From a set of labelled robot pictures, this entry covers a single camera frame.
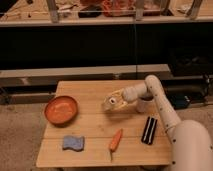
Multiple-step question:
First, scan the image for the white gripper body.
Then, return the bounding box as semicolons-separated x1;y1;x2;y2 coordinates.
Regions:
122;83;147;103

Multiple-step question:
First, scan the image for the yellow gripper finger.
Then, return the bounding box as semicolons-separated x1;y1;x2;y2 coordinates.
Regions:
113;102;129;111
109;89;123;98

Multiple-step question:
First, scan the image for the orange bowl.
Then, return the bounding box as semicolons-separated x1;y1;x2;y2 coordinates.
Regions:
44;96;78;125

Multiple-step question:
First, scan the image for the red object on shelf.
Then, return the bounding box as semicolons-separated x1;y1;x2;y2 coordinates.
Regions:
101;0;135;17

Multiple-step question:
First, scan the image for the black striped block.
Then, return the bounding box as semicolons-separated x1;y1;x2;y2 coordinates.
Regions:
141;117;157;145

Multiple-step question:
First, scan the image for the orange carrot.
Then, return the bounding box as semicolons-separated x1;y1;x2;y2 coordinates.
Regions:
109;129;123;160

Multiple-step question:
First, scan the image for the hanging black cable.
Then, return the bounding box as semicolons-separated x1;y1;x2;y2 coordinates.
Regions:
133;13;139;80

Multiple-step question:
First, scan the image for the blue black object on floor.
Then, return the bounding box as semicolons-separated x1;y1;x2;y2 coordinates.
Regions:
172;95;190;109

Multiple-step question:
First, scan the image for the white cup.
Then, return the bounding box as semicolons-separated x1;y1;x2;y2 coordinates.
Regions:
136;96;153;113

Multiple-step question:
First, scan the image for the blue sponge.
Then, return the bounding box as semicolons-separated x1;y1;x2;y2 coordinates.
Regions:
62;135;85;152

